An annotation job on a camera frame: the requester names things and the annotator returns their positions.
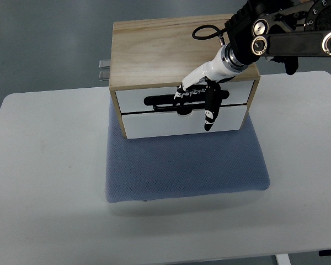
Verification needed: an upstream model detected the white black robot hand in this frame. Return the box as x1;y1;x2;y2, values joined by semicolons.
174;44;248;131

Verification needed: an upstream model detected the black drawer handle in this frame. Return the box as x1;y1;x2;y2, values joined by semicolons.
143;88;229;112

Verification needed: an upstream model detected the white drawer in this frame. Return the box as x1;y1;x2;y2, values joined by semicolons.
122;105;247;139
116;81;254;113

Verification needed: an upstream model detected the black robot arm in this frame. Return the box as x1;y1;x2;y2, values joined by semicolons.
225;1;331;75

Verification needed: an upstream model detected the wooden drawer cabinet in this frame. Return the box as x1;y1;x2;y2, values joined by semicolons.
109;13;261;139

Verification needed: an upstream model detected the blue grey mesh cushion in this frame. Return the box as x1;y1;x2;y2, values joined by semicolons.
105;107;270;203

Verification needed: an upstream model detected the lower metal clamp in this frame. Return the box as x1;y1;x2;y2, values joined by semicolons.
99;70;110;81

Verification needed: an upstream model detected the metal clamp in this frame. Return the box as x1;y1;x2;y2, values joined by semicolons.
99;70;110;81
99;59;110;69

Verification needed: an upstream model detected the upper metal clamp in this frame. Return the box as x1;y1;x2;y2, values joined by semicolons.
99;59;110;69

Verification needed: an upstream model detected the white table leg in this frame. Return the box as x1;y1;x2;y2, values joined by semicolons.
275;254;291;265

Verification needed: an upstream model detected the black table control panel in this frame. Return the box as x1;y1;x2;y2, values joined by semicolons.
318;250;331;257

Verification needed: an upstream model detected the black looped cable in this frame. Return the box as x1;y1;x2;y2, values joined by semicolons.
191;25;229;47

